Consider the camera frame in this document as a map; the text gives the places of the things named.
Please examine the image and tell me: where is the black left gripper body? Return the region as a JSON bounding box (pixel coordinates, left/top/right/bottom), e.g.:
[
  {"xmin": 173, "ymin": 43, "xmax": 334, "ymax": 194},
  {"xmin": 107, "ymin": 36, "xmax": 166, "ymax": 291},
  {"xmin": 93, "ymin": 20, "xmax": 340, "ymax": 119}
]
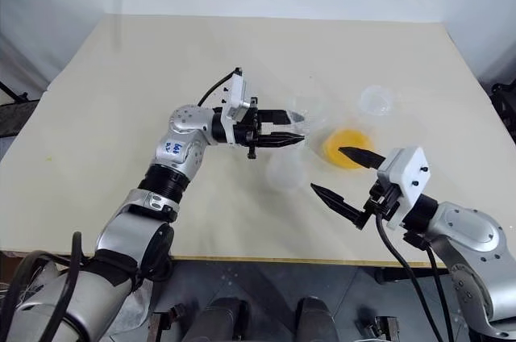
[{"xmin": 231, "ymin": 95, "xmax": 264, "ymax": 161}]

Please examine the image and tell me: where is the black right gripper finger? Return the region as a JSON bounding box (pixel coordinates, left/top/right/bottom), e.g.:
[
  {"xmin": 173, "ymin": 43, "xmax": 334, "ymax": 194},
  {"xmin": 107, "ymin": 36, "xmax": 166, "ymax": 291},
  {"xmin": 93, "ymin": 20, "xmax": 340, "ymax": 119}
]
[
  {"xmin": 337, "ymin": 146, "xmax": 387, "ymax": 170},
  {"xmin": 310, "ymin": 182, "xmax": 375, "ymax": 232}
]

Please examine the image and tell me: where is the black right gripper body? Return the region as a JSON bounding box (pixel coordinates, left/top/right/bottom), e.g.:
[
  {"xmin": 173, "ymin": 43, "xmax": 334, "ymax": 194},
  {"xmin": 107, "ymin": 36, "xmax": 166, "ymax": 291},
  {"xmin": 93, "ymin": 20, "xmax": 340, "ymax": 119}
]
[{"xmin": 363, "ymin": 180, "xmax": 405, "ymax": 222}]

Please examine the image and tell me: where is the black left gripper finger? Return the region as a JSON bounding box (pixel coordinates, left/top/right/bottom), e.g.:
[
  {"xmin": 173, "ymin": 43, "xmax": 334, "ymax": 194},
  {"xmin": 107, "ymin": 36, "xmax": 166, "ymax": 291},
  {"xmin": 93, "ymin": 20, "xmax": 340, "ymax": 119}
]
[
  {"xmin": 257, "ymin": 108, "xmax": 307, "ymax": 127},
  {"xmin": 257, "ymin": 131, "xmax": 306, "ymax": 148}
]

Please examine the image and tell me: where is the clear cup with orange liquid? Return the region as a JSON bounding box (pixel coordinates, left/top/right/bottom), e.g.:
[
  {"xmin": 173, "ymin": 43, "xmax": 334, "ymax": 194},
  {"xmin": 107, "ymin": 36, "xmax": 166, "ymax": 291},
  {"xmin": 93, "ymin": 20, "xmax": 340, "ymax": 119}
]
[{"xmin": 317, "ymin": 115, "xmax": 377, "ymax": 172}]

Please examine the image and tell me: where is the empty clear plastic cup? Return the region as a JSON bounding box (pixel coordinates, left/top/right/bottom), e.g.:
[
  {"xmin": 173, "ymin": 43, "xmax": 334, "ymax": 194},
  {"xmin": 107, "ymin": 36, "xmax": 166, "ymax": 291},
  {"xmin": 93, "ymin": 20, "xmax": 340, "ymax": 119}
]
[{"xmin": 357, "ymin": 84, "xmax": 397, "ymax": 118}]

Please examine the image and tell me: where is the dark rounded shape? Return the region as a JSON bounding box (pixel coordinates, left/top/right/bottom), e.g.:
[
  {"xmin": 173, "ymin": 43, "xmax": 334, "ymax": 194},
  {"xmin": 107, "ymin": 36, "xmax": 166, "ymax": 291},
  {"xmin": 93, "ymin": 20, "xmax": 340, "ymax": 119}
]
[
  {"xmin": 183, "ymin": 296, "xmax": 252, "ymax": 342},
  {"xmin": 295, "ymin": 296, "xmax": 340, "ymax": 342}
]

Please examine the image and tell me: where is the black equipment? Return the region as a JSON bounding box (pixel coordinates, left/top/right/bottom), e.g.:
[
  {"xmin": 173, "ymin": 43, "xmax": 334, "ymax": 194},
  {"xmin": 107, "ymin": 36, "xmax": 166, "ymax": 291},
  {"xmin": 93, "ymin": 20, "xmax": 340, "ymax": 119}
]
[{"xmin": 489, "ymin": 81, "xmax": 516, "ymax": 138}]

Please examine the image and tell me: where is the white plastic sheet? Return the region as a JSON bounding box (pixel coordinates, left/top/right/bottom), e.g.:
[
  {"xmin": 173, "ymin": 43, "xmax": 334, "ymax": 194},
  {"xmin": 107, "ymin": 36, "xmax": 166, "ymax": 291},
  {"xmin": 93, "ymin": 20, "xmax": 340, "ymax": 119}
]
[{"xmin": 107, "ymin": 277, "xmax": 157, "ymax": 339}]

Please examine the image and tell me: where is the dark grey stand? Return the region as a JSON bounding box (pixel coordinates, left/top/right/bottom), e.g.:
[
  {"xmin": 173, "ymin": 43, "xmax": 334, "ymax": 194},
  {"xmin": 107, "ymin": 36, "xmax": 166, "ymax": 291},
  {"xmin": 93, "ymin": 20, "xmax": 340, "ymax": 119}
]
[{"xmin": 0, "ymin": 81, "xmax": 42, "ymax": 138}]

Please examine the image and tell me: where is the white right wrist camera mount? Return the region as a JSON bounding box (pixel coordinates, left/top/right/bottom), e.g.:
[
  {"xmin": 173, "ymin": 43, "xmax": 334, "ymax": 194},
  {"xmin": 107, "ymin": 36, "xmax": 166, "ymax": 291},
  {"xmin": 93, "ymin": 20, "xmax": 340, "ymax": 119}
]
[{"xmin": 377, "ymin": 146, "xmax": 432, "ymax": 231}]

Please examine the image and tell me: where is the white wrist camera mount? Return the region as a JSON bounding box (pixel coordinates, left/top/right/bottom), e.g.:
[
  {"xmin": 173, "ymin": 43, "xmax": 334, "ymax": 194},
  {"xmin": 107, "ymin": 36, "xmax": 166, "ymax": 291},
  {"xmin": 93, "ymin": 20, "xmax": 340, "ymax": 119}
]
[
  {"xmin": 219, "ymin": 70, "xmax": 260, "ymax": 145},
  {"xmin": 377, "ymin": 146, "xmax": 432, "ymax": 231}
]

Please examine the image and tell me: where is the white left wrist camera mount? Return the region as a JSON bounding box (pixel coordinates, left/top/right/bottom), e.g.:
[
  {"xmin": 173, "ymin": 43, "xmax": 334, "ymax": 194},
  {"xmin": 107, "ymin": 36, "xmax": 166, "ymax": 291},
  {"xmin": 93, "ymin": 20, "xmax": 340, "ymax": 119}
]
[{"xmin": 219, "ymin": 70, "xmax": 260, "ymax": 145}]

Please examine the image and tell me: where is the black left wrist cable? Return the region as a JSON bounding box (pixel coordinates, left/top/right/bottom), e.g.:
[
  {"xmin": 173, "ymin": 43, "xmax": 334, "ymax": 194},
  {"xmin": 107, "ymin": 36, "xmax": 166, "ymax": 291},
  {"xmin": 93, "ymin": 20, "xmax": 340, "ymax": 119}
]
[{"xmin": 198, "ymin": 67, "xmax": 243, "ymax": 107}]

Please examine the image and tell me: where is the thick black right wrist cable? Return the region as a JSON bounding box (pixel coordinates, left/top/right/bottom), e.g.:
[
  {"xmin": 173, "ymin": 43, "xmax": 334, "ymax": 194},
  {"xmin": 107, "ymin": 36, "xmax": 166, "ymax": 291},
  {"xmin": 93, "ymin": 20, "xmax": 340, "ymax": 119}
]
[{"xmin": 374, "ymin": 211, "xmax": 439, "ymax": 342}]

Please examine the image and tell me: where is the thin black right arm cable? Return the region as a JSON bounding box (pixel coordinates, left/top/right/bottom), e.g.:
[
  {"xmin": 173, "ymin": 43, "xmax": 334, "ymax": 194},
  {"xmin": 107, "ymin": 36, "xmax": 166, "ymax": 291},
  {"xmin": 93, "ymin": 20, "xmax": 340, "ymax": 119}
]
[{"xmin": 404, "ymin": 231, "xmax": 453, "ymax": 342}]

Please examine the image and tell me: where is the metal bracket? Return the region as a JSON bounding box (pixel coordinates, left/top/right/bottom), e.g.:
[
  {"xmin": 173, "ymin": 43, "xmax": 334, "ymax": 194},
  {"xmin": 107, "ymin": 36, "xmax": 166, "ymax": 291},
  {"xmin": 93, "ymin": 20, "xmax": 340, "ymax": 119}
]
[
  {"xmin": 353, "ymin": 315, "xmax": 401, "ymax": 342},
  {"xmin": 148, "ymin": 303, "xmax": 189, "ymax": 342}
]

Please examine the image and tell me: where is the black left shoulder cable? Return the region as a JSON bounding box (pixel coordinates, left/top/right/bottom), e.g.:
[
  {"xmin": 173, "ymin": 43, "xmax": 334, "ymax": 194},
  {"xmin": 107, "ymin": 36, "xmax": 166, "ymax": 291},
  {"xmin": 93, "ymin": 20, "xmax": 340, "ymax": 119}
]
[{"xmin": 0, "ymin": 231, "xmax": 96, "ymax": 342}]

